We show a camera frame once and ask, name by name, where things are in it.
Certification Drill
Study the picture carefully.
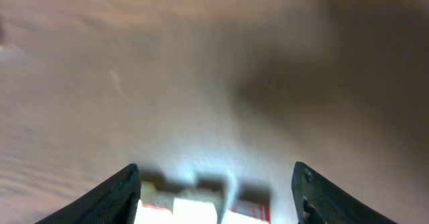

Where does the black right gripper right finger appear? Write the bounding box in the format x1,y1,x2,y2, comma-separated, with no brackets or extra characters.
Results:
291,162,395,224

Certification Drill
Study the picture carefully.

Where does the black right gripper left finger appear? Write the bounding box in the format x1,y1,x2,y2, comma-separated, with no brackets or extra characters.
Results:
37,164,141,224

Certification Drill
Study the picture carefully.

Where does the soccer ball yellow-top block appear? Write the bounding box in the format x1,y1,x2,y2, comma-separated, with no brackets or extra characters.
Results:
134,181,174,224

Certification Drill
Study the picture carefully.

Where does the red-framed number three block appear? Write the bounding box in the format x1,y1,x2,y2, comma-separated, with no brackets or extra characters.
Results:
222,199,271,224

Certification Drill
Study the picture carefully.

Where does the green N wooden block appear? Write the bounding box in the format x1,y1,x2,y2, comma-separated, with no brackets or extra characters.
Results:
172,188,224,224

